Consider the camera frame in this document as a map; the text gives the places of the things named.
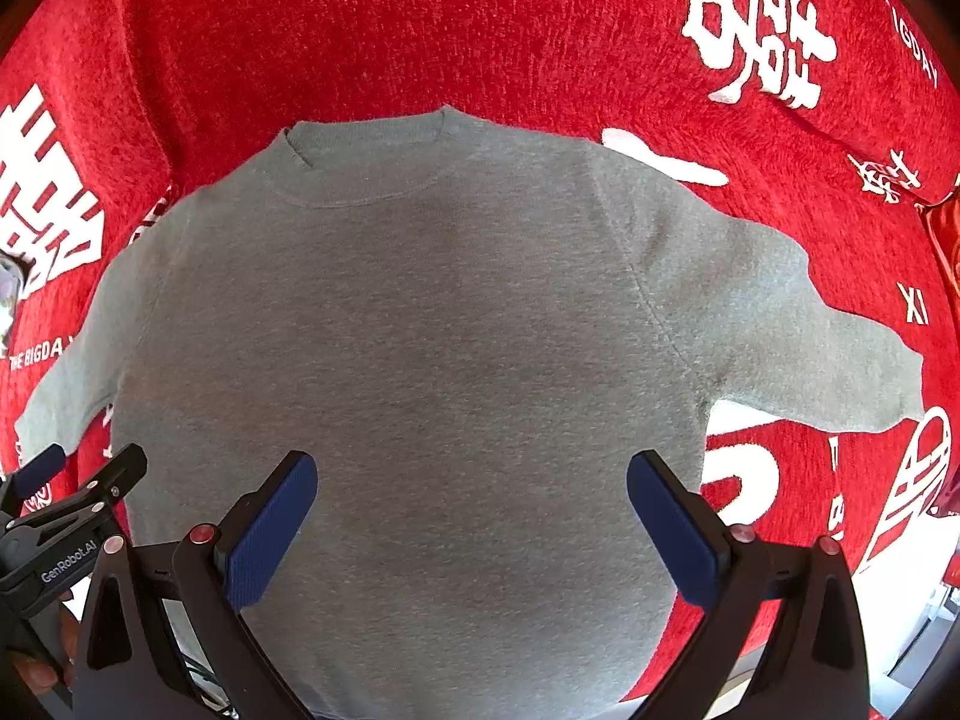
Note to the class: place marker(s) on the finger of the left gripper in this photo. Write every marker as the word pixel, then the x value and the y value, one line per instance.
pixel 113 482
pixel 32 477

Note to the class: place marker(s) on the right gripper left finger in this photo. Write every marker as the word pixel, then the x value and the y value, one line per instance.
pixel 128 663

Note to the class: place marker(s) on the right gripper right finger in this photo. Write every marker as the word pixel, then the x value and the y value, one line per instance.
pixel 813 665

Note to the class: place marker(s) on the grey knit sweater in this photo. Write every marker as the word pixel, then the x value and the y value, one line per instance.
pixel 472 329

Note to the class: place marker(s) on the white patterned cloth pile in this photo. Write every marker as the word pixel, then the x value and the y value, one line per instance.
pixel 14 274

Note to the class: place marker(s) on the red wedding blanket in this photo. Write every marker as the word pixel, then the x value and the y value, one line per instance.
pixel 834 120

